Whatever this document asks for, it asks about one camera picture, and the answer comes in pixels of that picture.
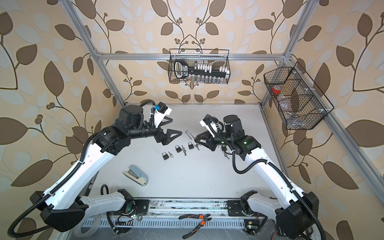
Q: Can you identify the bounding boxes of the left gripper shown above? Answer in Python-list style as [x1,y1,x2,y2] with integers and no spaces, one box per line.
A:
[125,120,182,144]

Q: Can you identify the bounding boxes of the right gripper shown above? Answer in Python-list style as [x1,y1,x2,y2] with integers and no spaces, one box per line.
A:
[195,130,234,151]

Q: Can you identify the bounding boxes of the brass padlock shackle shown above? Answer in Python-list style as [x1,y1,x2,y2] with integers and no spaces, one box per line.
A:
[186,131,195,141]

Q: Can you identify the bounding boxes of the black padlock with keys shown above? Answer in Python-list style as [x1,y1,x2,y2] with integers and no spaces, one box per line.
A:
[175,145,187,156]
[221,146,232,159]

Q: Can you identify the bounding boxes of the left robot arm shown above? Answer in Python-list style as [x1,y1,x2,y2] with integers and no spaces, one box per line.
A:
[8,100,182,238]

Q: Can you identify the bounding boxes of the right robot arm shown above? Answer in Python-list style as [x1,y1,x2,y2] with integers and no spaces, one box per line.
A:
[195,115,327,240]

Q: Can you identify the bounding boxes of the black white tool in basket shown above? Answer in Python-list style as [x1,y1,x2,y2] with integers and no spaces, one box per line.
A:
[173,60,231,79]

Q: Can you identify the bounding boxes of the red orange pliers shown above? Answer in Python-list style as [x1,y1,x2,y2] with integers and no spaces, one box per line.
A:
[178,213,213,240]

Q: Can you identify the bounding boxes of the red cap item in basket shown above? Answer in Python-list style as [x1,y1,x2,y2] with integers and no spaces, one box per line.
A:
[272,85,282,96]

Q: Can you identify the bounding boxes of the clear tape roll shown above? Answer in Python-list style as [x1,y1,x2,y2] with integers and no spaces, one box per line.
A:
[72,215,102,238]

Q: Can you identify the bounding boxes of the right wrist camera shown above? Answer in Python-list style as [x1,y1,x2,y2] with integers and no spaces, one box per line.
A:
[200,115,219,137]

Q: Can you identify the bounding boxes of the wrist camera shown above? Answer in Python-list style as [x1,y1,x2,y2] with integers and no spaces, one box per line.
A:
[152,102,172,128]
[200,115,219,137]

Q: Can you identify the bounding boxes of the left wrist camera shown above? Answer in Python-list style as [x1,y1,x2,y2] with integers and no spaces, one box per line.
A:
[152,102,172,128]

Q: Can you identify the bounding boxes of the back wire basket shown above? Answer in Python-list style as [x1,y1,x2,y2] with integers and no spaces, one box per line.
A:
[168,48,231,85]

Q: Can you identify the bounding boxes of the wire basket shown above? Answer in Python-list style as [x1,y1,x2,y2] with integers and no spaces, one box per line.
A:
[168,48,231,85]
[264,63,334,130]

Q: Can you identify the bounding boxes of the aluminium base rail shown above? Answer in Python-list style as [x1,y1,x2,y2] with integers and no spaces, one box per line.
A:
[64,197,271,230]

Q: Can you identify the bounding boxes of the right wire basket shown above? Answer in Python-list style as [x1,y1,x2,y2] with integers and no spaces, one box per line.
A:
[264,63,334,130]

